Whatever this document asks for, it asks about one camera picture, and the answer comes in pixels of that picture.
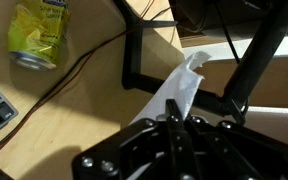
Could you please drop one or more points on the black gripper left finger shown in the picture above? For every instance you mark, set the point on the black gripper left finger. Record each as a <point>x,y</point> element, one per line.
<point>117,150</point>

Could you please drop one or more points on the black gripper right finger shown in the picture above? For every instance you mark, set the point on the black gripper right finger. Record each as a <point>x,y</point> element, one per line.
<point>237,153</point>

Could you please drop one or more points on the white paper sheet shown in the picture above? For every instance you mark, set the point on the white paper sheet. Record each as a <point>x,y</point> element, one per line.
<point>180,83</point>

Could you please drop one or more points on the white ledge board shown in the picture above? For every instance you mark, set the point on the white ledge board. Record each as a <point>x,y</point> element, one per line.
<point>210,50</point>

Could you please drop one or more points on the crushed yellow drink can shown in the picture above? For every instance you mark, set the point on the crushed yellow drink can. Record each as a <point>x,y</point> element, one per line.
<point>37,33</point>

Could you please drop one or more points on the black metal stand frame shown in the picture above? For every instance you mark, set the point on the black metal stand frame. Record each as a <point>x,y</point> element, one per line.
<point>132,60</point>

